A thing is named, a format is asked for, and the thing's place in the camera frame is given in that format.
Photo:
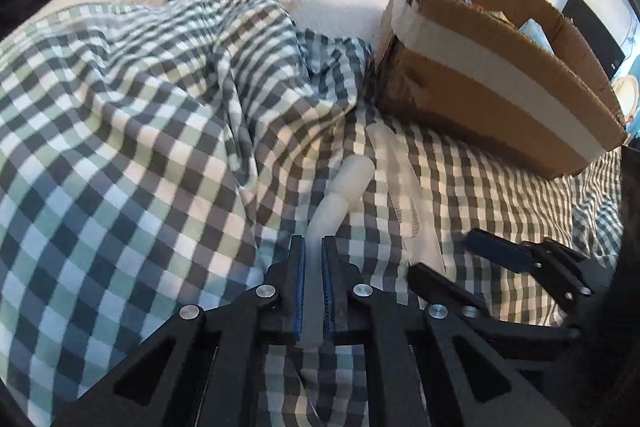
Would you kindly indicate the checked blanket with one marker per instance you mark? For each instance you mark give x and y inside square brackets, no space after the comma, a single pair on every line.
[125,157]

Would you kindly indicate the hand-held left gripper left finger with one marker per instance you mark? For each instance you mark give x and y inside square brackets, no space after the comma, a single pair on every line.
[299,292]

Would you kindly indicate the white knit cloth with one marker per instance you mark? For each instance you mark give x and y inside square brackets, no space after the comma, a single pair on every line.
[400,187]

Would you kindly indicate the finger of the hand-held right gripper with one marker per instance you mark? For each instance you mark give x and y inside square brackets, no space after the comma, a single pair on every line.
[435,282]
[500,252]

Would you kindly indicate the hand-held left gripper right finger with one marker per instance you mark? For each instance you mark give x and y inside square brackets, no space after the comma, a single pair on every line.
[327,292]

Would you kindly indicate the brown cardboard box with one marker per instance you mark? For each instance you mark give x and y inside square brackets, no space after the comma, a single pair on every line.
[475,107]

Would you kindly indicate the white round object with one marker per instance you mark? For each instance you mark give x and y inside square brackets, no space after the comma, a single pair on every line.
[627,92]

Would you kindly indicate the white blue wipes packet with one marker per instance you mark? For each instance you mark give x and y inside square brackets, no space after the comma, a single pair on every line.
[537,34]

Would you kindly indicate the black television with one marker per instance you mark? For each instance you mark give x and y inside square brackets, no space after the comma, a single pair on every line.
[595,37]

